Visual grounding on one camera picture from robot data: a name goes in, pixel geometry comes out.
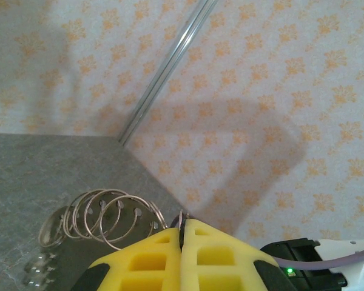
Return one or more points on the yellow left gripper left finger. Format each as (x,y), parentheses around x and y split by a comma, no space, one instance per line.
(139,263)

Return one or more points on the aluminium frame post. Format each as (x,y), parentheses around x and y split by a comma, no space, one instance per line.
(170,60)

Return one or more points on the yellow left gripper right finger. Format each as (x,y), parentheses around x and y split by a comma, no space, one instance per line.
(218,263)

